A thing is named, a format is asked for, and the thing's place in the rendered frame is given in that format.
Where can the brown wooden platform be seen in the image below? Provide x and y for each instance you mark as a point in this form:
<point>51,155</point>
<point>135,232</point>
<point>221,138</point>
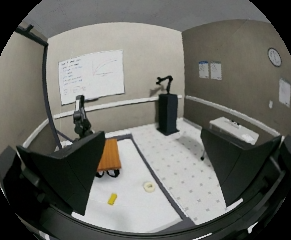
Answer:
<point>110,160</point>

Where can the mustard yellow rectangular block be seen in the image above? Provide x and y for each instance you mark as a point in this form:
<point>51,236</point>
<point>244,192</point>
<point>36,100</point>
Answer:
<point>112,199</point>

